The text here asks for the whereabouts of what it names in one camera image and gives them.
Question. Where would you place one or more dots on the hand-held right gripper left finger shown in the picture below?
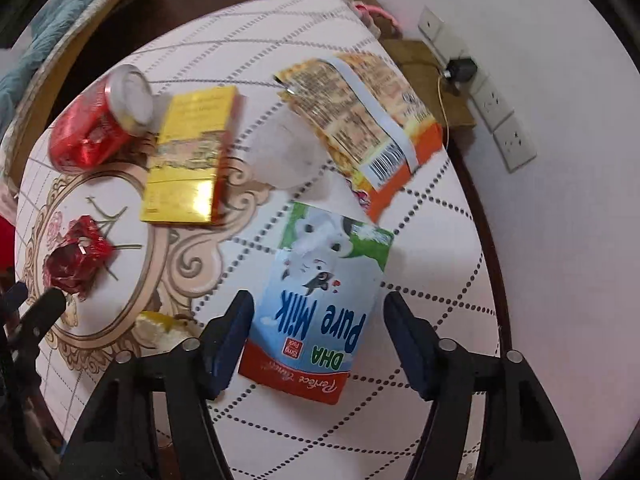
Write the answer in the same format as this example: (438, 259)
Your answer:
(227, 345)

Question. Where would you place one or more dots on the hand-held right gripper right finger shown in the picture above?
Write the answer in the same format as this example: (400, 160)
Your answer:
(411, 347)

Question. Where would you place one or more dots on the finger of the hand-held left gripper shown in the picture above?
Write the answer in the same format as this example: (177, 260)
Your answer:
(14, 294)
(42, 310)

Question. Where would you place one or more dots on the red foil wrapper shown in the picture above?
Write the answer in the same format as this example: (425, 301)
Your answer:
(75, 260)

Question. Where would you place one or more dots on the yellow item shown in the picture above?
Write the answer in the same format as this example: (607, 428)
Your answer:
(160, 329)

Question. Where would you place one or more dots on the blue white milk pouch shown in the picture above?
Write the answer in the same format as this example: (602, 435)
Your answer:
(320, 300)

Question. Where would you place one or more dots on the yellow gold cardboard box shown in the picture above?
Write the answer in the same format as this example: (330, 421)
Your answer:
(185, 160)

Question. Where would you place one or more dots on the clear plastic cup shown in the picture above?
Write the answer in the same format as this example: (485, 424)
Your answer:
(290, 155)

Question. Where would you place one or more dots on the orange yellow snack packet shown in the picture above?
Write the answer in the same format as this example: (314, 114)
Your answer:
(350, 110)

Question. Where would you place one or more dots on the red blanket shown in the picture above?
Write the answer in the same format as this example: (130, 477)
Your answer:
(6, 242)

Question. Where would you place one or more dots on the light blue quilt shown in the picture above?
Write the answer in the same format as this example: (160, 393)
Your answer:
(45, 35)

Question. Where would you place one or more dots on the brown cardboard box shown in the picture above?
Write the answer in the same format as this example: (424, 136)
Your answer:
(425, 80)

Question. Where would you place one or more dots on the black plug charger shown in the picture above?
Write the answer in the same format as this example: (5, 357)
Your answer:
(461, 71)

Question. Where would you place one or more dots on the table with patterned cloth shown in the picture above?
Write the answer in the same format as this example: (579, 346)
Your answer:
(210, 60)

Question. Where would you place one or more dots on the white wall socket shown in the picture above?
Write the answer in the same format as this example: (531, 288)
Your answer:
(430, 22)
(515, 142)
(450, 45)
(492, 100)

